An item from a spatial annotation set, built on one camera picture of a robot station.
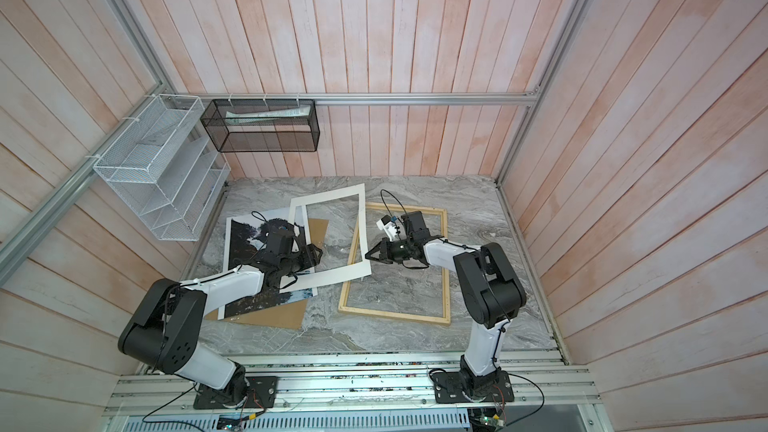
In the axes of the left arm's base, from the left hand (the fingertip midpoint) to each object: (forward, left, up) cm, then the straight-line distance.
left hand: (316, 258), depth 93 cm
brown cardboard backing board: (-16, +6, -4) cm, 18 cm away
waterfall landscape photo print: (+7, +27, -5) cm, 28 cm away
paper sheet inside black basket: (+32, +20, +30) cm, 49 cm away
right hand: (-1, -16, +3) cm, 17 cm away
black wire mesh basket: (+43, +22, +19) cm, 52 cm away
